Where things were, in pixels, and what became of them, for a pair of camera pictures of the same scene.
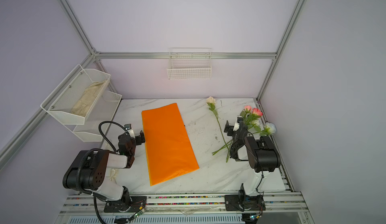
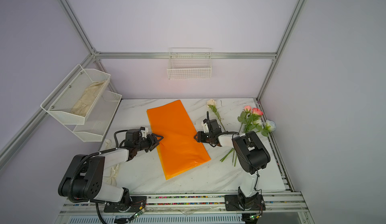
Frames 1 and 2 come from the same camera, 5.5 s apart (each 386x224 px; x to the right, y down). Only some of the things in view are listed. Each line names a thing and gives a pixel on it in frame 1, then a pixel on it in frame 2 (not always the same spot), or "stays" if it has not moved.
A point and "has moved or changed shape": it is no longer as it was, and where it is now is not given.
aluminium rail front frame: x=279 y=208 stays
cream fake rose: x=211 y=101 stays
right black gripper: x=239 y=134 to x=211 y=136
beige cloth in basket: x=83 y=105 stays
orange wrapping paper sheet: x=168 y=152 has moved or changed shape
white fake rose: x=270 y=128 stays
